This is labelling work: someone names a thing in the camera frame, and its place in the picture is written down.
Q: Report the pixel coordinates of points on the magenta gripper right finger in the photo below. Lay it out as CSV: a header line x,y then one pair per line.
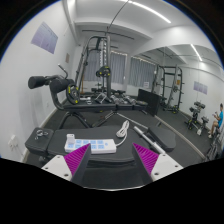
x,y
153,166

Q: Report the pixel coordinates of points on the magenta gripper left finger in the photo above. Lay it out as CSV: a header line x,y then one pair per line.
x,y
72,166

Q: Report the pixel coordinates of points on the white charger plug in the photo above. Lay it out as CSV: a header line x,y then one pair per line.
x,y
70,138

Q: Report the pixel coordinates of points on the silver barbell bar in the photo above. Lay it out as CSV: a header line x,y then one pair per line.
x,y
154,144

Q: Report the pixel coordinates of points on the white power strip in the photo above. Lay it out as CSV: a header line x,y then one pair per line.
x,y
98,146

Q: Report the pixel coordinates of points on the black padded workout bench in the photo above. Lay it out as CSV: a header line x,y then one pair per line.
x,y
96,158

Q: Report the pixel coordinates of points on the black plyo box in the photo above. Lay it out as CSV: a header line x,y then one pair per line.
x,y
152,99

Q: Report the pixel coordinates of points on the black leg curl machine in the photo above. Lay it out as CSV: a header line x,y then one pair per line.
x,y
66,97

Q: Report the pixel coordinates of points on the dumbbell set on floor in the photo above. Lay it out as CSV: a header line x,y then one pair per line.
x,y
117,97

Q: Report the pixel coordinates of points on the black power rack machine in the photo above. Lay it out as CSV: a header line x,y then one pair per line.
x,y
102,45

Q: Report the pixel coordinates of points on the grey window curtain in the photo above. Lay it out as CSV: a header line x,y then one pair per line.
x,y
117,62

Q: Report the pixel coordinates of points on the white wall socket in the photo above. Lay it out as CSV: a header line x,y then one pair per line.
x,y
13,142

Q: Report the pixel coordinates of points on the large wall mirror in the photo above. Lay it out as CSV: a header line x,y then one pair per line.
x,y
189,80

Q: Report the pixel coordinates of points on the purple wall poster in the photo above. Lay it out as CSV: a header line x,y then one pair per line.
x,y
45,38

